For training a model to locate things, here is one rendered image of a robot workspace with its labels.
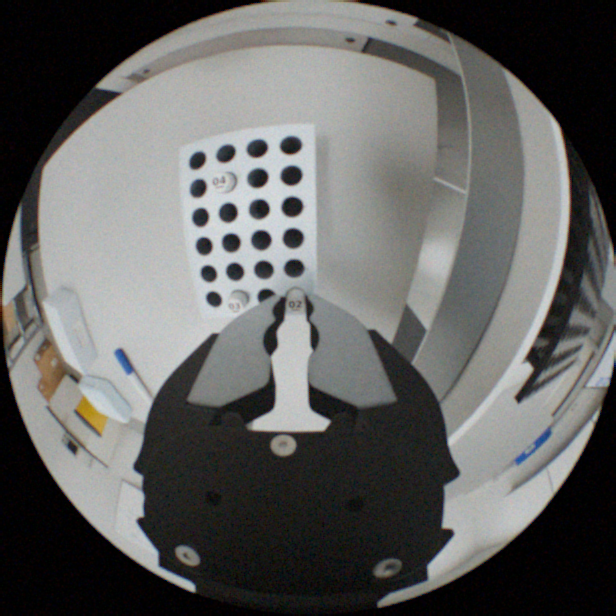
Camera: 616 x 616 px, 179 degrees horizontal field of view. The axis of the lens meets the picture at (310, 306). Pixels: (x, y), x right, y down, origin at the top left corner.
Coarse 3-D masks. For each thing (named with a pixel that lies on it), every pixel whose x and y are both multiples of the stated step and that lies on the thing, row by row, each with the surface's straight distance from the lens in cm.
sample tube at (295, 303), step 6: (294, 288) 14; (288, 294) 14; (294, 294) 13; (300, 294) 13; (288, 300) 13; (294, 300) 13; (300, 300) 13; (288, 306) 13; (294, 306) 13; (300, 306) 13; (294, 312) 14
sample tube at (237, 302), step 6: (234, 294) 14; (240, 294) 14; (246, 294) 15; (228, 300) 14; (234, 300) 14; (240, 300) 14; (246, 300) 15; (228, 306) 14; (234, 306) 14; (240, 306) 14; (234, 312) 14; (240, 312) 14
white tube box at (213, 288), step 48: (192, 144) 15; (240, 144) 14; (288, 144) 15; (192, 192) 15; (240, 192) 13; (288, 192) 13; (192, 240) 15; (240, 240) 17; (288, 240) 15; (240, 288) 15; (288, 288) 14
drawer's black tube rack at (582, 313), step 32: (576, 160) 24; (576, 192) 21; (576, 224) 19; (576, 256) 20; (608, 256) 30; (576, 288) 12; (544, 320) 17; (576, 320) 14; (544, 352) 12; (576, 352) 25
